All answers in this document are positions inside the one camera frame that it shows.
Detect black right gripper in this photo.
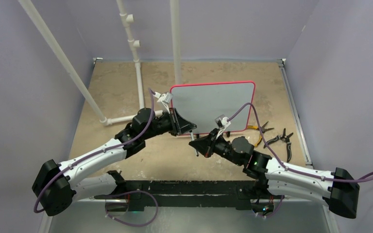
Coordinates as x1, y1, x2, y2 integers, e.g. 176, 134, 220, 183
190, 128, 242, 166

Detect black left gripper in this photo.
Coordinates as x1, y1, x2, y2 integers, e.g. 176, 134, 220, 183
142, 107, 196, 140

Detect black silver marker pen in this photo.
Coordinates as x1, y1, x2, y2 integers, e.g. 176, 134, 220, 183
189, 131, 199, 157

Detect whiteboard with pink frame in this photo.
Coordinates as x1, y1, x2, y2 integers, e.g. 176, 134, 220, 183
170, 81, 256, 135

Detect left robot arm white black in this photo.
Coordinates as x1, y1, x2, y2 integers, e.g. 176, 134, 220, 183
32, 108, 197, 216

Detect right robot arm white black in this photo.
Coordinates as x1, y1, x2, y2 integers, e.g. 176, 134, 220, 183
189, 129, 360, 219

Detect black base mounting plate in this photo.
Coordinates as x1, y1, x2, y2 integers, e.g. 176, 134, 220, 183
94, 180, 279, 212

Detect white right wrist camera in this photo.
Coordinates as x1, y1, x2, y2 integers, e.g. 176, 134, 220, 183
215, 115, 231, 139

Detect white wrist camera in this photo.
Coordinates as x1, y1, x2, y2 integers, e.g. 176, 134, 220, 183
215, 115, 231, 139
153, 92, 173, 112

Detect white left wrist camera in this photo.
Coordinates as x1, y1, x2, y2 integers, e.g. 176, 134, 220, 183
153, 92, 173, 112

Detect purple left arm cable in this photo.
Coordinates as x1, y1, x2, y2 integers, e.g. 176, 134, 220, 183
33, 88, 156, 214

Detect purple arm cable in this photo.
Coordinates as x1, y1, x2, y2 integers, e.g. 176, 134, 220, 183
33, 88, 156, 214
225, 102, 373, 184

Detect yellow handled pliers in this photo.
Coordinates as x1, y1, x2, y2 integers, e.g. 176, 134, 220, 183
246, 121, 274, 148

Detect black handled wire stripper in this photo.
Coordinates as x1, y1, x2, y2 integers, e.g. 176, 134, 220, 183
263, 128, 293, 163

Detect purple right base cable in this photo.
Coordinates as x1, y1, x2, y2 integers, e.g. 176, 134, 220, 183
254, 195, 286, 219

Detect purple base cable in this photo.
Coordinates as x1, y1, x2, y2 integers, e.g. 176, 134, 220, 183
254, 195, 286, 219
104, 190, 159, 228

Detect aluminium extrusion rail frame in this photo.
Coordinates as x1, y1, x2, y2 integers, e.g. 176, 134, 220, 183
38, 58, 340, 233

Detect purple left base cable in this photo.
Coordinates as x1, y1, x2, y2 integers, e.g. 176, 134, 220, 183
104, 190, 159, 228

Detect white PVC pipe frame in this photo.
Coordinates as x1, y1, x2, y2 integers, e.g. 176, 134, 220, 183
19, 0, 183, 126

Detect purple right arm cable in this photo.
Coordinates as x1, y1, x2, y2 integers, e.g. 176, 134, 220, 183
225, 102, 373, 184

